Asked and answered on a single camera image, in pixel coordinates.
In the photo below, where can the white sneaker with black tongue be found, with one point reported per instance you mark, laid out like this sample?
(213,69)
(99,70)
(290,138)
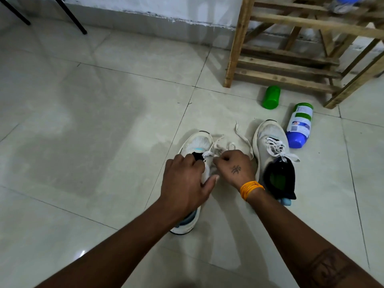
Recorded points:
(270,134)

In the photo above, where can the person's left hand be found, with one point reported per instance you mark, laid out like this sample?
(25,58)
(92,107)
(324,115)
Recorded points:
(180,188)

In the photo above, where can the black metal leg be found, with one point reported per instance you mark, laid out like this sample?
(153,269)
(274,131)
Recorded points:
(70,15)
(15,11)

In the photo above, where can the person's right hand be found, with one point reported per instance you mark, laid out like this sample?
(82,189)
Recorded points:
(237,172)

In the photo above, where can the white sneaker with lace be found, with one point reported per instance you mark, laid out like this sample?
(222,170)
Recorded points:
(198,142)

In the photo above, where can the person's right forearm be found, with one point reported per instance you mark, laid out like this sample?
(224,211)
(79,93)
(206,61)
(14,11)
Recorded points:
(300,242)

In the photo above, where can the person's left forearm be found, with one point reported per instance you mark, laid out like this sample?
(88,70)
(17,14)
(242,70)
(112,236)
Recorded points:
(120,251)

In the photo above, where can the person's left thumb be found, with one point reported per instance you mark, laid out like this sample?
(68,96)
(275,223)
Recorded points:
(211,183)

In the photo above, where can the blue and white shoe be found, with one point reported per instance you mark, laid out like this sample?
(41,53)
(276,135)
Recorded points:
(342,4)

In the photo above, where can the person's right fingers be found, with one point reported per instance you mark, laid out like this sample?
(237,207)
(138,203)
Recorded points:
(223,158)

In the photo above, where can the orange thread wristband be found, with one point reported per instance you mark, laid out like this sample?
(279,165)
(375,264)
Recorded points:
(249,188)

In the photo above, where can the green plastic cap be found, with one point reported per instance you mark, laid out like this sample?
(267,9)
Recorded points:
(271,97)

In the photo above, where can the white shoelace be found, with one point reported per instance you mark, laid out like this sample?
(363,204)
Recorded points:
(207,154)

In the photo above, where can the white and blue bottle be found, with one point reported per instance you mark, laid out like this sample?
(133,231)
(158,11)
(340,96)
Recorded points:
(300,124)

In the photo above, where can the wooden shoe rack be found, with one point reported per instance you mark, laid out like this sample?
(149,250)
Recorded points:
(238,41)

